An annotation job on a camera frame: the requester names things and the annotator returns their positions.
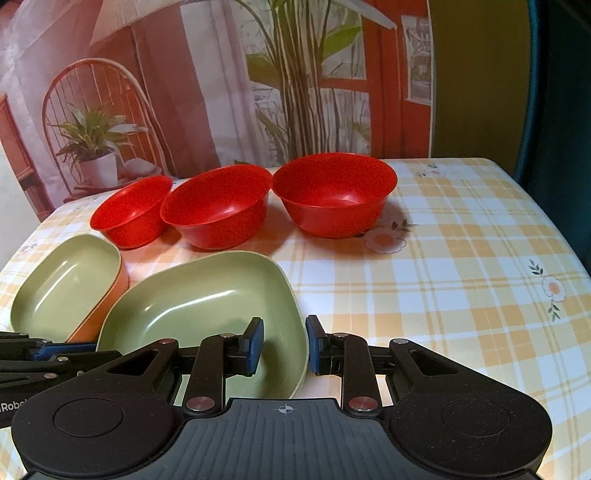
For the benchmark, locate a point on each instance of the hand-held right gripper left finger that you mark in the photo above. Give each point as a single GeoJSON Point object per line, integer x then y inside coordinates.
{"type": "Point", "coordinates": [254, 346]}

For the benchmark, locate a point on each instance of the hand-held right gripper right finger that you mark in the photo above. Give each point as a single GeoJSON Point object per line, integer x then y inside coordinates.
{"type": "Point", "coordinates": [314, 346]}

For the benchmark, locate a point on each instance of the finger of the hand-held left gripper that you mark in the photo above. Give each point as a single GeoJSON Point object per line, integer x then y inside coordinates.
{"type": "Point", "coordinates": [18, 339]}
{"type": "Point", "coordinates": [64, 350]}

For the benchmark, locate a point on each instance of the small green oval plate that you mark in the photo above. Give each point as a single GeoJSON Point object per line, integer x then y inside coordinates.
{"type": "Point", "coordinates": [69, 281]}

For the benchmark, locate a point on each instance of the large green plate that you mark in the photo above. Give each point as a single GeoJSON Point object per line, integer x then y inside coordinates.
{"type": "Point", "coordinates": [203, 295]}

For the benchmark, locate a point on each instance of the medium red bowl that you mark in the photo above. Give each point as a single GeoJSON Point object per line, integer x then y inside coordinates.
{"type": "Point", "coordinates": [217, 203]}

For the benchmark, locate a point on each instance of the small red bowl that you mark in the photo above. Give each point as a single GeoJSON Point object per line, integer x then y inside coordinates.
{"type": "Point", "coordinates": [131, 212]}

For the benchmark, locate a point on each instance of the large red bowl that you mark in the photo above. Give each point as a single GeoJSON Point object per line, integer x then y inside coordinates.
{"type": "Point", "coordinates": [332, 189]}

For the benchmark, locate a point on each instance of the yellow checked floral tablecloth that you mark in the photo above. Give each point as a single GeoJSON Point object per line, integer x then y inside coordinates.
{"type": "Point", "coordinates": [461, 277]}

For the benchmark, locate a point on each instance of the printed room scene backdrop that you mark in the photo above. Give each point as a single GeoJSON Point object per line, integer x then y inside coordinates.
{"type": "Point", "coordinates": [207, 92]}

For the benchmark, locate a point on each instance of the teal curtain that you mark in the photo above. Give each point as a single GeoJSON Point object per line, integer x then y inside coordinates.
{"type": "Point", "coordinates": [563, 115]}

